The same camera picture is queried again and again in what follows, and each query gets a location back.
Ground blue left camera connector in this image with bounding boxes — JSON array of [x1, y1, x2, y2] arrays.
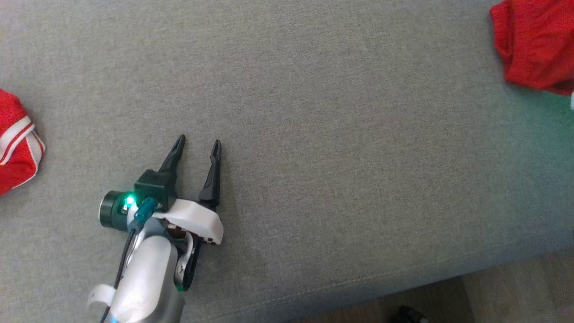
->
[[129, 199, 158, 235]]

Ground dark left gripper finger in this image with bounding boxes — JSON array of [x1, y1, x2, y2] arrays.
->
[[158, 135, 186, 174], [199, 140, 222, 210]]

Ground red basketball jersey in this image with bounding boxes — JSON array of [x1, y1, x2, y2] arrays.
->
[[490, 0, 574, 96]]

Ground red shorts with white stripes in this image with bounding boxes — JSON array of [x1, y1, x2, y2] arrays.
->
[[0, 88, 46, 196]]

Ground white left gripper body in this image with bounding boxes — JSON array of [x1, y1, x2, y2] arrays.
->
[[155, 199, 224, 245]]

